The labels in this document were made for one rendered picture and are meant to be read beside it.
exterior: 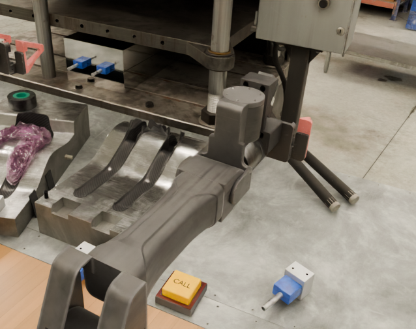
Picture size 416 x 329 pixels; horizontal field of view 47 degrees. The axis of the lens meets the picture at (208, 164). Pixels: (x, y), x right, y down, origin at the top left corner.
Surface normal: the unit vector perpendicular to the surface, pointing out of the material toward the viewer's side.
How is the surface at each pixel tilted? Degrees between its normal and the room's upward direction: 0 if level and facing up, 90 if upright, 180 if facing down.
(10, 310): 0
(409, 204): 0
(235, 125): 89
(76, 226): 90
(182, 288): 0
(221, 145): 89
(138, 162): 27
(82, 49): 90
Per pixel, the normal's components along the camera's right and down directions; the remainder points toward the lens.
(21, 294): 0.06, -0.85
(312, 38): -0.41, 0.46
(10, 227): -0.12, 0.52
